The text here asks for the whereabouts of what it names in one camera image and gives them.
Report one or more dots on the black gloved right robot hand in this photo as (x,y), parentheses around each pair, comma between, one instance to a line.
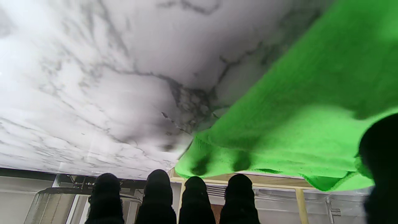
(158,199)

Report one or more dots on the green microfibre towel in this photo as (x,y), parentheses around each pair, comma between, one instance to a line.
(311,109)

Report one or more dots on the wooden hanging rack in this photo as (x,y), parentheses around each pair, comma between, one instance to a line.
(279,182)

